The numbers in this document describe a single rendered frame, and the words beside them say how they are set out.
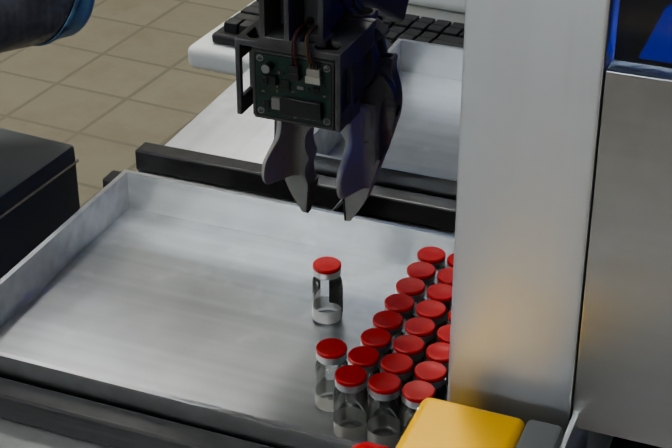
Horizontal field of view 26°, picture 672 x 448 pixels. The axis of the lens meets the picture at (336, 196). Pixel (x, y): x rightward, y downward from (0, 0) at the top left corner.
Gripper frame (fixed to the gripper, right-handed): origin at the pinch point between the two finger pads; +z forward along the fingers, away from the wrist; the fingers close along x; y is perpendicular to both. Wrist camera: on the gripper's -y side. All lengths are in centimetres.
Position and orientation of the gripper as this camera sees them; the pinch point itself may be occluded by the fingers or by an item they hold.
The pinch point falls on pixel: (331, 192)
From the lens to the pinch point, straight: 100.8
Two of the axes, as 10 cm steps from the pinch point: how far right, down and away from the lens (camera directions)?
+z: 0.0, 8.8, 4.8
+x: 9.3, 1.8, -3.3
